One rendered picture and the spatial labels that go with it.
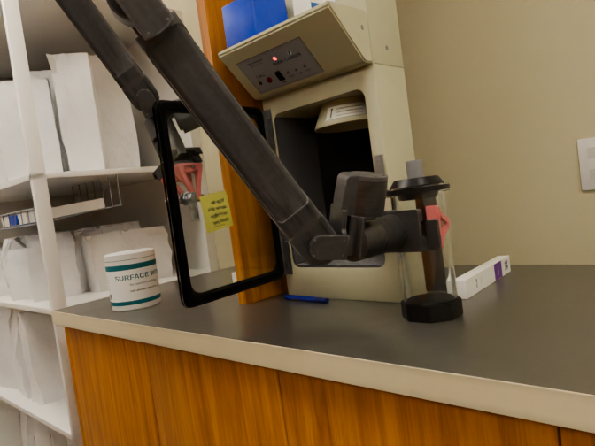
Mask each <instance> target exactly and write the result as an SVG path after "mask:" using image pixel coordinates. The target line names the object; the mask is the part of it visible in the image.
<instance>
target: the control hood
mask: <svg viewBox="0 0 595 446"><path fill-rule="evenodd" d="M298 37H300V38H301V40H302V41H303V43H304V44H305V46H306V47H307V49H309V50H310V52H311V53H312V55H313V56H314V58H315V59H316V61H317V62H318V63H319V65H320V66H321V68H322V69H323V71H324V72H322V73H318V74H315V75H313V76H310V77H307V78H304V79H303V80H300V81H295V82H292V83H290V84H288V85H285V86H282V87H279V88H275V89H273V90H270V91H267V92H265V93H262V94H260V93H259V92H258V91H257V89H256V88H255V87H254V86H253V85H252V83H251V82H250V81H249V80H248V78H247V77H246V76H245V75H244V73H243V72H242V71H241V70H240V68H239V67H238V66H237V65H236V64H238V63H241V62H243V61H244V60H246V59H249V58H252V57H255V56H257V55H258V54H261V53H263V52H265V51H267V50H271V49H272V48H275V47H277V46H279V45H282V44H284V43H286V42H289V41H291V40H293V39H296V38H298ZM218 56H219V58H220V60H221V61H222V62H223V63H224V64H225V65H226V67H227V68H228V69H229V70H230V72H231V73H232V74H233V75H234V76H235V77H236V78H237V79H238V80H239V81H240V83H241V84H242V85H243V86H244V88H245V89H246V90H247V91H248V92H249V93H250V95H251V96H252V97H253V98H254V99H255V100H264V99H267V98H269V97H272V96H277V95H280V94H282V93H285V92H288V91H291V90H293V89H296V88H301V87H304V86H306V85H308V84H311V83H314V82H316V81H321V80H324V79H327V78H329V77H332V76H335V75H338V74H340V73H345V72H348V71H350V70H353V69H356V68H358V67H361V66H363V65H368V64H371V62H372V56H371V49H370V41H369V34H368V27H367V14H366V12H365V11H363V10H360V9H357V8H353V7H351V6H347V5H344V4H339V3H335V2H332V1H329V0H328V1H326V2H324V3H322V4H319V5H316V6H314V7H313V8H311V9H309V10H307V11H305V12H302V13H300V14H298V15H296V16H294V17H292V18H290V19H287V20H285V21H283V22H282V23H280V24H278V25H275V26H273V27H270V28H269V29H267V30H265V31H263V32H261V33H259V34H257V35H254V36H252V37H250V38H248V39H246V40H244V41H242V42H240V43H238V44H235V45H233V46H231V47H229V48H227V49H225V50H223V51H221V52H219V53H218Z"/></svg>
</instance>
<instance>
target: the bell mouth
mask: <svg viewBox="0 0 595 446"><path fill-rule="evenodd" d="M364 128H368V121H367V107H366V100H365V96H352V97H346V98H342V99H337V100H334V101H331V102H328V103H325V104H323V105H322V106H321V110H320V114H319V117H318V120H317V123H316V127H315V129H314V132H316V133H338V132H346V131H353V130H359V129H364Z"/></svg>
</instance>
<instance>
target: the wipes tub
mask: <svg viewBox="0 0 595 446"><path fill-rule="evenodd" d="M104 265H105V271H106V277H107V282H108V288H109V294H110V299H111V305H112V310H113V311H134V310H139V309H143V308H147V307H151V306H153V305H156V304H159V303H160V302H161V295H160V288H159V282H158V270H157V264H156V258H155V253H154V249H153V248H144V249H137V250H125V251H120V252H115V253H111V254H107V255H104Z"/></svg>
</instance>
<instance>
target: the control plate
mask: <svg viewBox="0 0 595 446"><path fill-rule="evenodd" d="M287 50H290V51H291V55H289V54H288V53H287ZM273 57H277V60H276V61H274V60H273ZM303 64H307V67H304V66H303ZM236 65H237V66H238V67H239V68H240V70H241V71H242V72H243V73H244V75H245V76H246V77H247V78H248V80H249V81H250V82H251V83H252V85H253V86H254V87H255V88H256V89H257V91H258V92H259V93H260V94H262V93H265V92H267V91H270V90H273V89H275V88H279V87H282V86H285V85H288V84H290V83H292V82H295V81H300V80H303V79H304V78H307V77H310V76H313V75H315V74H318V73H322V72H324V71H323V69H322V68H321V66H320V65H319V63H318V62H317V61H316V59H315V58H314V56H313V55H312V53H311V52H310V50H309V49H307V47H306V46H305V44H304V43H303V41H302V40H301V38H300V37H298V38H296V39H293V40H291V41H289V42H286V43H284V44H282V45H279V46H277V47H275V48H272V49H271V50H267V51H265V52H263V53H261V54H258V55H257V56H255V57H252V58H249V59H246V60H244V61H243V62H241V63H238V64H236ZM295 67H298V71H295ZM287 70H290V73H289V74H287V72H286V71H287ZM277 71H280V73H281V74H282V75H283V77H284V78H285V79H286V80H283V81H280V80H279V79H278V78H277V77H276V75H275V74H274V72H277ZM267 77H270V78H271V79H272V80H273V81H272V82H271V83H269V82H267ZM259 81H261V82H262V85H259V84H258V82H259Z"/></svg>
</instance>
